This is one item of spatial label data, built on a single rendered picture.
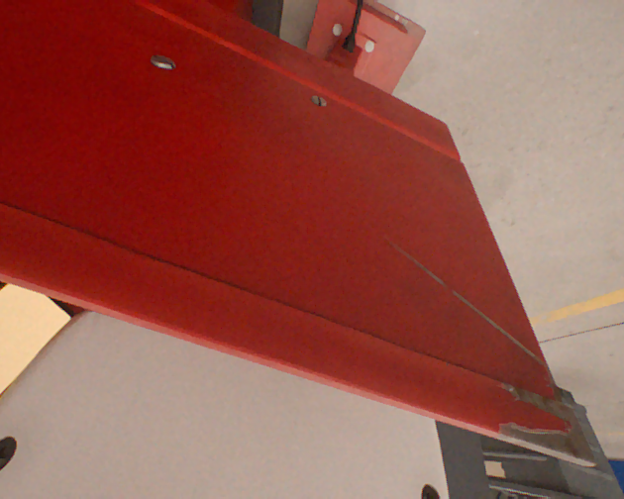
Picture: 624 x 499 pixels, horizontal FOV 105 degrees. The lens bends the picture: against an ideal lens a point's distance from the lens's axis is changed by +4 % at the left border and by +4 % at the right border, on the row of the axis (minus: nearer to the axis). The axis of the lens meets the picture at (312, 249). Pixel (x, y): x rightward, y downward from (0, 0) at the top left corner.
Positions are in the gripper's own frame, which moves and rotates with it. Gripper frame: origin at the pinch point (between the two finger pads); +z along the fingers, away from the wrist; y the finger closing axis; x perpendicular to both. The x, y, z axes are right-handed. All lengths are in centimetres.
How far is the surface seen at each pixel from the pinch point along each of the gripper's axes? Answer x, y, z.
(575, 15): 13, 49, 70
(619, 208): -17, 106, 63
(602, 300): -54, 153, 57
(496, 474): -178, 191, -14
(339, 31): -3, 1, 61
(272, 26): -8, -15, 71
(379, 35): -1, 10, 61
